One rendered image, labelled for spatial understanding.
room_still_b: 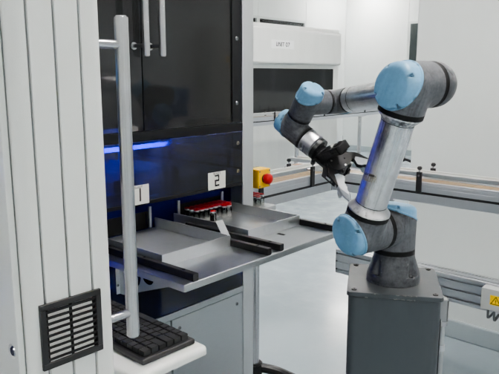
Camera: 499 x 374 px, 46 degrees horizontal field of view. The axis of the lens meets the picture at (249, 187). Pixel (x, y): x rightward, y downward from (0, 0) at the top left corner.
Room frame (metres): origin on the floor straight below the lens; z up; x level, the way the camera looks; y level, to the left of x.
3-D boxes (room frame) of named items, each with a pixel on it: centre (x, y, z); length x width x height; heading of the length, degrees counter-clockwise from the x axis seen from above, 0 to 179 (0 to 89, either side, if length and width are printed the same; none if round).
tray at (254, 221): (1.95, 0.05, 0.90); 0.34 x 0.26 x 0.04; 49
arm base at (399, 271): (1.66, -0.42, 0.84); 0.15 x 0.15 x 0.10
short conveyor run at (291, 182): (2.53, -0.11, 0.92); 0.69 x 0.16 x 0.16; 139
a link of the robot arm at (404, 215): (1.65, -0.41, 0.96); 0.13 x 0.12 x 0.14; 125
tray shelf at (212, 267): (1.78, 0.10, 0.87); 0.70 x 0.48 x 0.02; 139
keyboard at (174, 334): (1.29, 0.31, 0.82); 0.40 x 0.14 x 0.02; 47
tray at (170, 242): (1.70, 0.27, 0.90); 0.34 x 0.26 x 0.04; 49
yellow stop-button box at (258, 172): (2.22, -0.03, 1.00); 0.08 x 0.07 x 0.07; 49
